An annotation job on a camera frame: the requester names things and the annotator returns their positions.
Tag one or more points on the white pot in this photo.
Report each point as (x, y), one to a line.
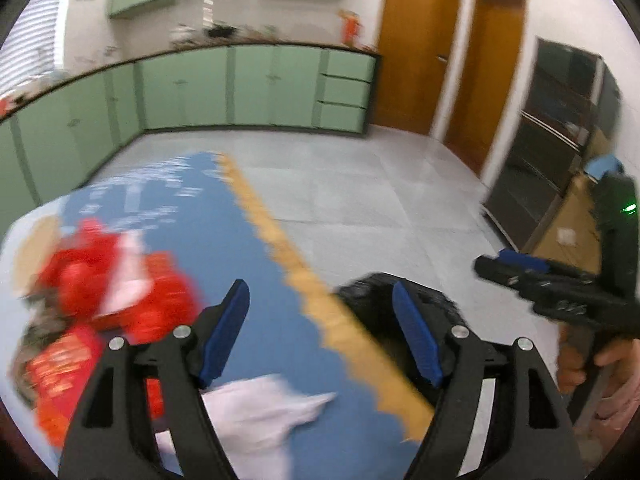
(181, 34)

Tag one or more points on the red printed packet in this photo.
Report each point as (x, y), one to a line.
(60, 375)

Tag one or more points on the wooden door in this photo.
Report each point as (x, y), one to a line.
(415, 45)
(487, 75)

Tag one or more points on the red plastic packet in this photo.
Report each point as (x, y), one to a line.
(90, 270)

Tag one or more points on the black glass cabinet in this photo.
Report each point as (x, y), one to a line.
(550, 150)

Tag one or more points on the white tissue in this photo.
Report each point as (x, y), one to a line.
(260, 410)

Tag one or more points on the cardboard box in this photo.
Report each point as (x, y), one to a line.
(570, 220)

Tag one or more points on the brown crumpled paper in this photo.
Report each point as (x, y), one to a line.
(37, 345)

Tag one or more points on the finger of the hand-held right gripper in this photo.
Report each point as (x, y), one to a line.
(565, 305)
(522, 261)

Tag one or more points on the black pan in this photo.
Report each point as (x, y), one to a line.
(221, 31)

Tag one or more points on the person's right hand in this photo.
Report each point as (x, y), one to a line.
(570, 365)

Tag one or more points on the green cabinet drawer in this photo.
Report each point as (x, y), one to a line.
(342, 117)
(347, 91)
(351, 66)

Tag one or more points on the orange fire extinguisher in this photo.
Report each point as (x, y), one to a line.
(350, 27)

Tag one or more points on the blue cloth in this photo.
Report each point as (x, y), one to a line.
(605, 166)

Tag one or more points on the black trash bin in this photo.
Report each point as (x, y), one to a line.
(370, 305)

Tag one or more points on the green base cabinets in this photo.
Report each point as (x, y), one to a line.
(200, 87)

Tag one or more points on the window blinds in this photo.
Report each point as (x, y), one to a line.
(30, 35)

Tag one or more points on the blue tablecloth with yellow edge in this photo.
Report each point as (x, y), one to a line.
(280, 300)

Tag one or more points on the tan paper piece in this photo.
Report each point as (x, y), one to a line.
(35, 255)

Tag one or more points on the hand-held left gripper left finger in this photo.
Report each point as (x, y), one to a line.
(227, 330)

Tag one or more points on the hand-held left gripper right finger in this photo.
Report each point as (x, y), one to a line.
(415, 330)

